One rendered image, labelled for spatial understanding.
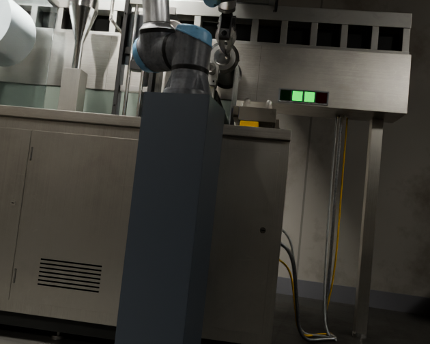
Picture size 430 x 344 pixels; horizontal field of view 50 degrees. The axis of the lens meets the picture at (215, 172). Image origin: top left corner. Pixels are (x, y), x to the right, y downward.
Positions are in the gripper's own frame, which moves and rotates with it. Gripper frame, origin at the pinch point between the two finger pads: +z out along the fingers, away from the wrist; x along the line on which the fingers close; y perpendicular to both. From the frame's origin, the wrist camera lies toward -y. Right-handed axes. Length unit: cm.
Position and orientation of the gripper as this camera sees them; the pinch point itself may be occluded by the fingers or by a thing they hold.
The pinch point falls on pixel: (225, 52)
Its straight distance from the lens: 208.4
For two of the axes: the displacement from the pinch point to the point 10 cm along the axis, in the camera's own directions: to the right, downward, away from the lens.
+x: -9.9, -1.0, 1.1
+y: 1.5, -7.0, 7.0
